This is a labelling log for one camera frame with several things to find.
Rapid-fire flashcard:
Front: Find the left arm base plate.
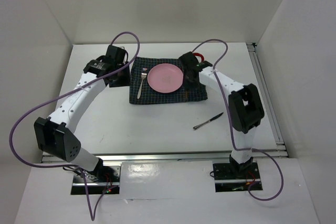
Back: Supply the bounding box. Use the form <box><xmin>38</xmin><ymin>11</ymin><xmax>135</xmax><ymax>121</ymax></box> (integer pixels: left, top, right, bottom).
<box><xmin>70</xmin><ymin>163</ymin><xmax>121</xmax><ymax>195</ymax></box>

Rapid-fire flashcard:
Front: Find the steel knife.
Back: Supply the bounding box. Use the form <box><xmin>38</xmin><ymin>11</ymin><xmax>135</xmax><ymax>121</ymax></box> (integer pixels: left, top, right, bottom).
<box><xmin>193</xmin><ymin>112</ymin><xmax>224</xmax><ymax>131</ymax></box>

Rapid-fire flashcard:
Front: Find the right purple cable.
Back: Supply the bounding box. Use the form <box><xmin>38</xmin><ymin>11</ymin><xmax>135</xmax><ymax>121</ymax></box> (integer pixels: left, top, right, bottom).
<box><xmin>193</xmin><ymin>39</ymin><xmax>285</xmax><ymax>201</ymax></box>

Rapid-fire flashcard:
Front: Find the wooden spoon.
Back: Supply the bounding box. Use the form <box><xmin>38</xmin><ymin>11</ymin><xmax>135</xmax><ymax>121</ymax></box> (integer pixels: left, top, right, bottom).
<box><xmin>184</xmin><ymin>88</ymin><xmax>189</xmax><ymax>102</ymax></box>

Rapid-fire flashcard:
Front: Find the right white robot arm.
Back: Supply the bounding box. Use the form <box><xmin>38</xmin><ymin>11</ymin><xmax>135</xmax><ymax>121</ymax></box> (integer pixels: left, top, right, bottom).
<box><xmin>179</xmin><ymin>52</ymin><xmax>265</xmax><ymax>178</ymax></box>

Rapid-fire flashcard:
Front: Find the aluminium front rail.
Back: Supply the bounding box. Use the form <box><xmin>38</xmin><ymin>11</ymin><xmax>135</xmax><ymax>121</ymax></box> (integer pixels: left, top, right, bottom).
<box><xmin>40</xmin><ymin>150</ymin><xmax>237</xmax><ymax>164</ymax></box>

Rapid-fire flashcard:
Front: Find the purple cable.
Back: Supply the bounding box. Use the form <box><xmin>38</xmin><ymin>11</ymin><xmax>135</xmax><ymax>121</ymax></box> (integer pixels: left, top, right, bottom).
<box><xmin>9</xmin><ymin>31</ymin><xmax>140</xmax><ymax>221</ymax></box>
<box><xmin>193</xmin><ymin>39</ymin><xmax>285</xmax><ymax>201</ymax></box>

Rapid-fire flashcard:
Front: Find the red mug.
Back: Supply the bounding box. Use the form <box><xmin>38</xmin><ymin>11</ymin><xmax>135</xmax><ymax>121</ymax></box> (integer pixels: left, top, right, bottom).
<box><xmin>193</xmin><ymin>52</ymin><xmax>204</xmax><ymax>62</ymax></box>

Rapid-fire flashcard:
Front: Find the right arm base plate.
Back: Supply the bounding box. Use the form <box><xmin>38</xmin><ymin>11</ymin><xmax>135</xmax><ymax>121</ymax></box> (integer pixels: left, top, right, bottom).
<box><xmin>209</xmin><ymin>162</ymin><xmax>263</xmax><ymax>193</ymax></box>

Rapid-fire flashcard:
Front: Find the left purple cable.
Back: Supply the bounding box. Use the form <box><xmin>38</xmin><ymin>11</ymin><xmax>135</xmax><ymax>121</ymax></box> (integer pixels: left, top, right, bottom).
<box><xmin>9</xmin><ymin>31</ymin><xmax>140</xmax><ymax>221</ymax></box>

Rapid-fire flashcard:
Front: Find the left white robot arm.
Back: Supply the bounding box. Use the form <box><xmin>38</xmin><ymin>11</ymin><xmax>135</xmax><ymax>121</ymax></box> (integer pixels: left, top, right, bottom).
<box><xmin>34</xmin><ymin>45</ymin><xmax>130</xmax><ymax>182</ymax></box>

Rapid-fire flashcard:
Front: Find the pink plate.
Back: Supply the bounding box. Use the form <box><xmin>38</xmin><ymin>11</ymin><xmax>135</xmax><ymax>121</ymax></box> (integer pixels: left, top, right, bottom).
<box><xmin>147</xmin><ymin>63</ymin><xmax>183</xmax><ymax>93</ymax></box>

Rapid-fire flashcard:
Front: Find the steel fork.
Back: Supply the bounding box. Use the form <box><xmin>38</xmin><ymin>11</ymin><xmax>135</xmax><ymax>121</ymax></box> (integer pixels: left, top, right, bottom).
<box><xmin>136</xmin><ymin>68</ymin><xmax>148</xmax><ymax>99</ymax></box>

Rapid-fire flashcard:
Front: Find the dark checked cloth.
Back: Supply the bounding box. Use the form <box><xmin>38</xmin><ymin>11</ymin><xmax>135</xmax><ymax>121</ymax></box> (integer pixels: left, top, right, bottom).
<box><xmin>129</xmin><ymin>57</ymin><xmax>208</xmax><ymax>105</ymax></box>

